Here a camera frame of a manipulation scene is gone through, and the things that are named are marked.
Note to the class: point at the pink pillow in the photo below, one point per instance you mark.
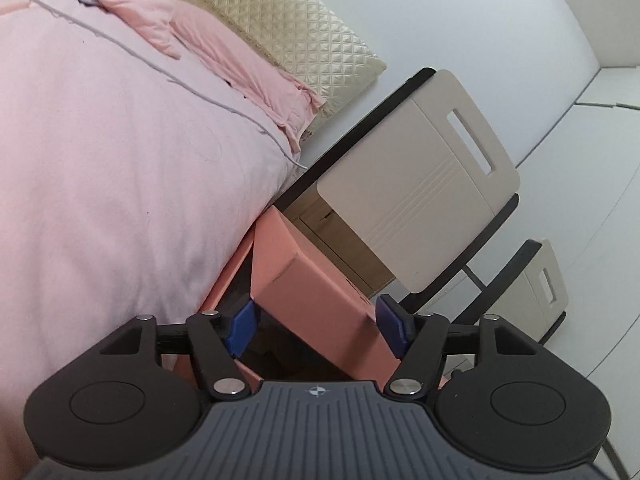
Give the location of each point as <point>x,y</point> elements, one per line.
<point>287,101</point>

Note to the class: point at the beige quilted headboard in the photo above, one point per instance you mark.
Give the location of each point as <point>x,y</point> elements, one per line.
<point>305,38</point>

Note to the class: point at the right beige folding chair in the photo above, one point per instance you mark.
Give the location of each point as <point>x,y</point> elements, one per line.
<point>529,292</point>

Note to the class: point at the orange box lid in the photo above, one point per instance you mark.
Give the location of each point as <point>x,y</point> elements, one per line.
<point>291,280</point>

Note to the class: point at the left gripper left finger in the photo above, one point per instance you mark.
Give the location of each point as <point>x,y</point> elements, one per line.
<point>141,391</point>

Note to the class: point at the left beige folding chair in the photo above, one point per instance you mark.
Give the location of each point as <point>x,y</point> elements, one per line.
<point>423,181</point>

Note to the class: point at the wooden drawer cabinet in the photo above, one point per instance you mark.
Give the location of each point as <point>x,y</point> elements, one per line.
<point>338,242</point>

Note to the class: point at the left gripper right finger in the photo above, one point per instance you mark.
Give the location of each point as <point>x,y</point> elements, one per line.
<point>493,392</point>

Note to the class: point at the beige folding chair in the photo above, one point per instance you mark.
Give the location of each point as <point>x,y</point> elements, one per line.
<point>529,292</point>
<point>423,181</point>

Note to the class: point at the pink bed sheet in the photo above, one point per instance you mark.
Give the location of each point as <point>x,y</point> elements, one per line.
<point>128,179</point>

